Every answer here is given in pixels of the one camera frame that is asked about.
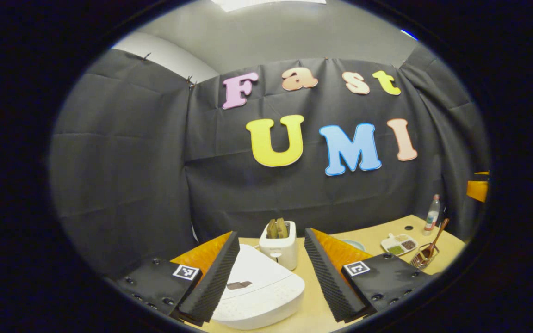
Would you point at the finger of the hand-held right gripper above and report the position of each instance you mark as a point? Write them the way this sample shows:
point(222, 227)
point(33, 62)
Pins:
point(478, 190)

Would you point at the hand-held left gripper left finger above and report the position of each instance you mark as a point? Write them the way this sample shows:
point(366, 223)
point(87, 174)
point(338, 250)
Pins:
point(211, 282)

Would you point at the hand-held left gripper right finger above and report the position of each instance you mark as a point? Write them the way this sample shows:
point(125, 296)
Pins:
point(329, 282)

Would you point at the white rice cooker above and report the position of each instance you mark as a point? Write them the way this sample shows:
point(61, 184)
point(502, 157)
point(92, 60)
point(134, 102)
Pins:
point(266, 296)

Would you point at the brown wooden spoon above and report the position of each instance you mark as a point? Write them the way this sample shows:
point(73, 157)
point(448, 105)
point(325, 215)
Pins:
point(440, 233)

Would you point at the light blue plate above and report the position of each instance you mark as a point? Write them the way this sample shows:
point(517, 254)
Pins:
point(354, 244)

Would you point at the clear plastic water bottle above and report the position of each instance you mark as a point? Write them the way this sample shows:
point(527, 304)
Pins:
point(431, 217)

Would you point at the white toaster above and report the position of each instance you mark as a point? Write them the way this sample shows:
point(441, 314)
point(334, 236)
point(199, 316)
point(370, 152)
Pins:
point(282, 252)

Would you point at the brown toast slice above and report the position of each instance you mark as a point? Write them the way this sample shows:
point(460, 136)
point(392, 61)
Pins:
point(282, 227)
point(271, 229)

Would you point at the white divided dish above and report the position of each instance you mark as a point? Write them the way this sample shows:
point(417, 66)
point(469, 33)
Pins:
point(389, 241)

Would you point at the green mung beans pile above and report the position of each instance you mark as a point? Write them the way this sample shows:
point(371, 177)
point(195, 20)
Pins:
point(396, 250)

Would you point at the dark red beans pile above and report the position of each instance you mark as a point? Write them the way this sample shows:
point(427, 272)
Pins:
point(408, 244)

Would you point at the black backdrop cloth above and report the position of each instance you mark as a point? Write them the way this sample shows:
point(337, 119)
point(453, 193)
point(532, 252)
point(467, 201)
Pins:
point(123, 185)

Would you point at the large ceiling light panel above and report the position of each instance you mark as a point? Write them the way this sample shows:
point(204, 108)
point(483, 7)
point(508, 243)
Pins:
point(271, 3)

